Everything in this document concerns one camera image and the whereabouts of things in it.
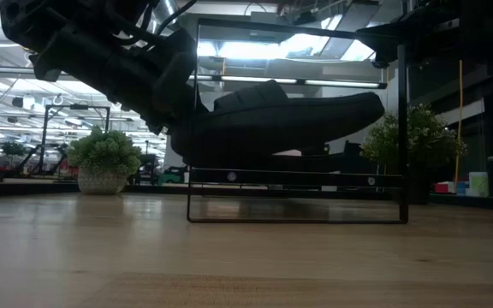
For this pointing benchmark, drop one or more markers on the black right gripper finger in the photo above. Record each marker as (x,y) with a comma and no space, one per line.
(387,43)

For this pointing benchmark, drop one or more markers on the blue container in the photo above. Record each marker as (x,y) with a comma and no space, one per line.
(462,188)

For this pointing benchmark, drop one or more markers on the long tube light bar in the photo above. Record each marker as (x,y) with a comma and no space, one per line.
(251,79)

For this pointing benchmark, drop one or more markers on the red container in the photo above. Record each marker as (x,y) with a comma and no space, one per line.
(441,187)

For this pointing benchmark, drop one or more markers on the pink slide sandal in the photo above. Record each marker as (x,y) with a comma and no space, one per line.
(289,152)

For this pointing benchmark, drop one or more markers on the green plant in white pot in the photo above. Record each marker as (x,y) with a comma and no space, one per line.
(103,158)

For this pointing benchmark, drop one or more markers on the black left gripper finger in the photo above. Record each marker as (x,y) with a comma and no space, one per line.
(176,77)

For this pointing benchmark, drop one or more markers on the leafy green plant dark pot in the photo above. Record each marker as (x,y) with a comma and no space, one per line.
(426,137)

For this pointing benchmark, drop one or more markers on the small green cart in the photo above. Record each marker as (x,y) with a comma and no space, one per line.
(171,177)

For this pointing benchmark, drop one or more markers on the small black metal frame rig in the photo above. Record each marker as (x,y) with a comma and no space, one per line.
(77,107)

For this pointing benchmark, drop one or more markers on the black background robot arm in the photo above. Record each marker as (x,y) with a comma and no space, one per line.
(28,158)

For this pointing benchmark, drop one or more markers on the black ribbed slide sandal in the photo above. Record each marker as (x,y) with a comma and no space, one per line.
(272,124)
(315,163)

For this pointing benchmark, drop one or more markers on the black metal shoe shelf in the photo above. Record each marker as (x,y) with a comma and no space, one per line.
(298,179)

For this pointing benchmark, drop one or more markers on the pale green container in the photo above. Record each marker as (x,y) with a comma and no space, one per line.
(479,184)

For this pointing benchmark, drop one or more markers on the small background green plant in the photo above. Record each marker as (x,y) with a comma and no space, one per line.
(13,148)

